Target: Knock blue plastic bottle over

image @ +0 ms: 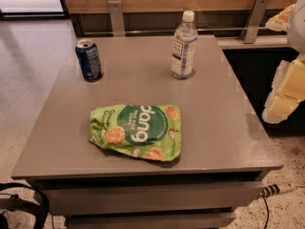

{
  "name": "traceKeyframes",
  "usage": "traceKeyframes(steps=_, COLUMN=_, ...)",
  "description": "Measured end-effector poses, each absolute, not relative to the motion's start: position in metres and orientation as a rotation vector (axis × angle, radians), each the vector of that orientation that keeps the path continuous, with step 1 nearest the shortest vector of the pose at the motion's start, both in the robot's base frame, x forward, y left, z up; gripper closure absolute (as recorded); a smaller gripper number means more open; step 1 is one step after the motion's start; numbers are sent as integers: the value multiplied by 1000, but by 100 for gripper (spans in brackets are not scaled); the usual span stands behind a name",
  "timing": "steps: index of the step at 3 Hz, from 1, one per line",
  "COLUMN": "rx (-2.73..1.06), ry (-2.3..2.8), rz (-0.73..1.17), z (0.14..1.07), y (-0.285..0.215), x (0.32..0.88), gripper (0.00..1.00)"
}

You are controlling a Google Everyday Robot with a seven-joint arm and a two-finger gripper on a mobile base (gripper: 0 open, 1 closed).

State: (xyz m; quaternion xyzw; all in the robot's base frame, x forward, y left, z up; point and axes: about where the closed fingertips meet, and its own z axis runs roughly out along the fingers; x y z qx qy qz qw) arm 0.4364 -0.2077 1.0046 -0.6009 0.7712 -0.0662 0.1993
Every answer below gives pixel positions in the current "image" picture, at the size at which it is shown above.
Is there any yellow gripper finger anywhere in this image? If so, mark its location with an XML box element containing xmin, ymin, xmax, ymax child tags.
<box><xmin>265</xmin><ymin>4</ymin><xmax>295</xmax><ymax>32</ymax></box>
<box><xmin>262</xmin><ymin>58</ymin><xmax>305</xmax><ymax>124</ymax></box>

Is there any clear blue plastic water bottle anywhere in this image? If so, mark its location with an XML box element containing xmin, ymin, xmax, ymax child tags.
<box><xmin>171</xmin><ymin>10</ymin><xmax>198</xmax><ymax>79</ymax></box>

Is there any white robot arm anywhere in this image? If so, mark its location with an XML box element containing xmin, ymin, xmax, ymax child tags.
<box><xmin>262</xmin><ymin>0</ymin><xmax>305</xmax><ymax>124</ymax></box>

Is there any grey cabinet with drawers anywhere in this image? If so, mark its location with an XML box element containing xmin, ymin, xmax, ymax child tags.
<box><xmin>11</xmin><ymin>36</ymin><xmax>281</xmax><ymax>229</ymax></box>

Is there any white power strip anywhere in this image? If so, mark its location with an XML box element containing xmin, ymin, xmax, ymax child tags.
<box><xmin>261</xmin><ymin>183</ymin><xmax>296</xmax><ymax>198</ymax></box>

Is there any green rice crisps bag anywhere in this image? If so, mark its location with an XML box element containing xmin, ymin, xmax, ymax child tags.
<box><xmin>90</xmin><ymin>104</ymin><xmax>181</xmax><ymax>162</ymax></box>

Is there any dark blue soda can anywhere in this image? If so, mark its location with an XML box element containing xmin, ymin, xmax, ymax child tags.
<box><xmin>75</xmin><ymin>39</ymin><xmax>103</xmax><ymax>82</ymax></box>

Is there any right metal wall bracket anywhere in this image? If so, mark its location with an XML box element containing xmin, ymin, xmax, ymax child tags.
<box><xmin>240</xmin><ymin>0</ymin><xmax>270</xmax><ymax>44</ymax></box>

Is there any metal wall bracket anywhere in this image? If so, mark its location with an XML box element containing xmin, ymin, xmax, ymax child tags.
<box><xmin>240</xmin><ymin>0</ymin><xmax>270</xmax><ymax>44</ymax></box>
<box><xmin>108</xmin><ymin>0</ymin><xmax>125</xmax><ymax>37</ymax></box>

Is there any black power cable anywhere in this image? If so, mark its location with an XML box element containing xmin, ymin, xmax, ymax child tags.
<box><xmin>259</xmin><ymin>193</ymin><xmax>271</xmax><ymax>229</ymax></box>

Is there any horizontal metal rail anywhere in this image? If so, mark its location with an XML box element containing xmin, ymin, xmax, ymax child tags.
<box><xmin>83</xmin><ymin>26</ymin><xmax>268</xmax><ymax>36</ymax></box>

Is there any left metal wall bracket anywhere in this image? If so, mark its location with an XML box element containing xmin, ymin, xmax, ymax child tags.
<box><xmin>108</xmin><ymin>0</ymin><xmax>125</xmax><ymax>37</ymax></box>

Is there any black strap bag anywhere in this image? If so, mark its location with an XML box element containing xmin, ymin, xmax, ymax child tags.
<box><xmin>0</xmin><ymin>182</ymin><xmax>50</xmax><ymax>229</ymax></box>

